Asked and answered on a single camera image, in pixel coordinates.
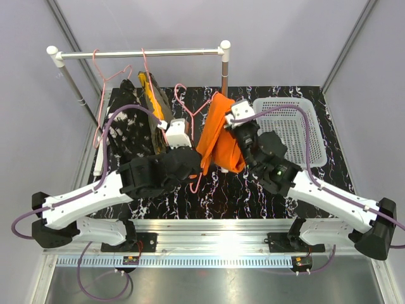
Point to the pink hanger with camouflage trousers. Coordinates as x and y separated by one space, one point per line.
156 106

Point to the black white patterned trousers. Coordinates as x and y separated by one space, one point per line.
130 132

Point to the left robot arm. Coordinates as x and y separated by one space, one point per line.
64 219

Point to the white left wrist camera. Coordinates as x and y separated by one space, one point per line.
176 133

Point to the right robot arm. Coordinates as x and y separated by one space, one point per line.
364 224

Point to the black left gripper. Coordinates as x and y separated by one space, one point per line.
195 171

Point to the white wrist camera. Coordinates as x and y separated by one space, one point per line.
240 112
176 133

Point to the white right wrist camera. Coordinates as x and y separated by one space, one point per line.
240 112

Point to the white slotted cable duct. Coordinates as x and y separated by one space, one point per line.
176 262

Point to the pink hanger with black trousers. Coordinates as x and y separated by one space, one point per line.
102 95

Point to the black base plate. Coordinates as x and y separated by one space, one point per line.
144 241
283 242

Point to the white plastic basket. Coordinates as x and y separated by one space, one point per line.
304 144

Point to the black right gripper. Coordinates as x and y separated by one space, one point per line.
234 130

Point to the orange trousers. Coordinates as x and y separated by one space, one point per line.
216 145

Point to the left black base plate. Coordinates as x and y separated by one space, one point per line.
144 241

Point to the aluminium mounting rail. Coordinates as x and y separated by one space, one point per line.
223 238

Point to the camouflage yellow trousers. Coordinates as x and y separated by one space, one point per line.
157 137

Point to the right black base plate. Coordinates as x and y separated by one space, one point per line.
283 242

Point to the pink hanger with orange trousers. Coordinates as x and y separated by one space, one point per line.
192 116

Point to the silver white clothes rack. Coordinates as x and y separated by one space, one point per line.
58 57

